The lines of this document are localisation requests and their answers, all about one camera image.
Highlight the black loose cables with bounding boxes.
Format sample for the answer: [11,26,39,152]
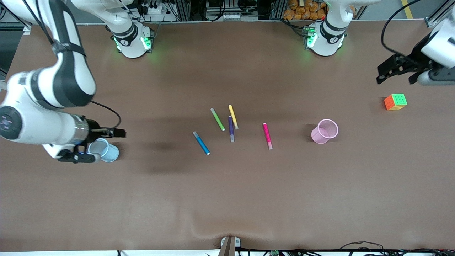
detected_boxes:
[338,241,455,256]

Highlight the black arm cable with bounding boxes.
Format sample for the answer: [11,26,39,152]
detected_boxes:
[381,0,424,64]
[90,100,122,129]

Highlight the pink plastic cup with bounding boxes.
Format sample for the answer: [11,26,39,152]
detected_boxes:
[311,119,339,144]

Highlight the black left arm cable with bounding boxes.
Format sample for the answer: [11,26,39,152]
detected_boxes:
[381,0,424,64]

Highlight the pink marker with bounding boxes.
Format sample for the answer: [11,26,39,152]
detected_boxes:
[263,123,273,150]

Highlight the blue marker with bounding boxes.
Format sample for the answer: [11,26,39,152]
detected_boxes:
[193,131,210,156]

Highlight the colourful puzzle cube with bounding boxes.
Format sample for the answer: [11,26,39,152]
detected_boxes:
[384,93,408,111]

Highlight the yellow marker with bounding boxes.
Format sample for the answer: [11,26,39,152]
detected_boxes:
[228,104,239,130]

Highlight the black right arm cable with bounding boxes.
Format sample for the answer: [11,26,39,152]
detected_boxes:
[90,100,122,129]

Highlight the white power strip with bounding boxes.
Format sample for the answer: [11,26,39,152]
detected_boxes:
[206,12,246,21]

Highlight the green marker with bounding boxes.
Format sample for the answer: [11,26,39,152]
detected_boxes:
[210,108,226,132]

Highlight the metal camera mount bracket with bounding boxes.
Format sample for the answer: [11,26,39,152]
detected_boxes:
[220,236,241,256]

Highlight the blue plastic cup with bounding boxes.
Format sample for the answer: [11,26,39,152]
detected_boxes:
[87,138,119,163]

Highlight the orange snack bags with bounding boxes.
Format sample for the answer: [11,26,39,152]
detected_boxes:
[283,0,328,21]

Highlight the aluminium frame post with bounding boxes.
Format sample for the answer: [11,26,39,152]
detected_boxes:
[425,3,455,28]

